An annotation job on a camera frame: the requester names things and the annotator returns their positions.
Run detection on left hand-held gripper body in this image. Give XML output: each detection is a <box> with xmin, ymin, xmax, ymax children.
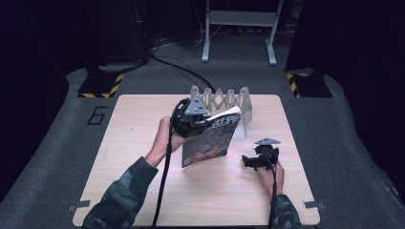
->
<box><xmin>171</xmin><ymin>94</ymin><xmax>213</xmax><ymax>139</ymax></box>

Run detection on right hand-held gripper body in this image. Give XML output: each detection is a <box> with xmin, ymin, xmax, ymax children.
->
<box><xmin>252</xmin><ymin>136</ymin><xmax>282</xmax><ymax>170</ymax></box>

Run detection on dark blue paperback book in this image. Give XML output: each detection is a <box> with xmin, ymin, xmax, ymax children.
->
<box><xmin>181</xmin><ymin>105</ymin><xmax>243</xmax><ymax>169</ymax></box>

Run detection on wooden slotted book rack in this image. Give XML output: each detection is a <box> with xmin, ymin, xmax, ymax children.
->
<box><xmin>190</xmin><ymin>85</ymin><xmax>254</xmax><ymax>141</ymax></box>

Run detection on person's right hand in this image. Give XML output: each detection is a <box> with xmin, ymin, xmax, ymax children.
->
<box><xmin>256</xmin><ymin>160</ymin><xmax>287</xmax><ymax>197</ymax></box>

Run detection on person's left hand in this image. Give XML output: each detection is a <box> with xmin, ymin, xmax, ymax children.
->
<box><xmin>145</xmin><ymin>115</ymin><xmax>186</xmax><ymax>168</ymax></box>

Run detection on dark cabinet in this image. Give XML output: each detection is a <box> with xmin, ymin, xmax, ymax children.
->
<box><xmin>79</xmin><ymin>0</ymin><xmax>151</xmax><ymax>66</ymax></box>

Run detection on dark curtain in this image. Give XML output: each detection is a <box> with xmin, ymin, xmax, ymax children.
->
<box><xmin>284</xmin><ymin>0</ymin><xmax>405</xmax><ymax>192</ymax></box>
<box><xmin>0</xmin><ymin>0</ymin><xmax>84</xmax><ymax>204</ymax></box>

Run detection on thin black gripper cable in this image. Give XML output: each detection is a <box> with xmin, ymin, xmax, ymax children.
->
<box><xmin>263</xmin><ymin>152</ymin><xmax>279</xmax><ymax>229</ymax></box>

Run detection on black floor cables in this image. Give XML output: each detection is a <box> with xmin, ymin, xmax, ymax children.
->
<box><xmin>148</xmin><ymin>37</ymin><xmax>218</xmax><ymax>94</ymax></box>

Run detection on thick black gripper cable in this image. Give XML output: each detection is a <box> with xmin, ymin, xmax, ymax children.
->
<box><xmin>151</xmin><ymin>97</ymin><xmax>192</xmax><ymax>229</ymax></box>

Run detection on grey table bracket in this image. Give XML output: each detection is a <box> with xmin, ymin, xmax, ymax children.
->
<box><xmin>66</xmin><ymin>199</ymin><xmax>92</xmax><ymax>214</ymax></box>
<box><xmin>301</xmin><ymin>199</ymin><xmax>327</xmax><ymax>210</ymax></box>

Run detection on yellow black striped base plate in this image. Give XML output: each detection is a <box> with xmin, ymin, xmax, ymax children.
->
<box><xmin>76</xmin><ymin>73</ymin><xmax>125</xmax><ymax>99</ymax></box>
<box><xmin>286</xmin><ymin>72</ymin><xmax>333</xmax><ymax>99</ymax></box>

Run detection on white metal stand frame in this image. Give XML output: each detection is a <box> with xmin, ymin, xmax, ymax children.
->
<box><xmin>201</xmin><ymin>0</ymin><xmax>285</xmax><ymax>67</ymax></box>

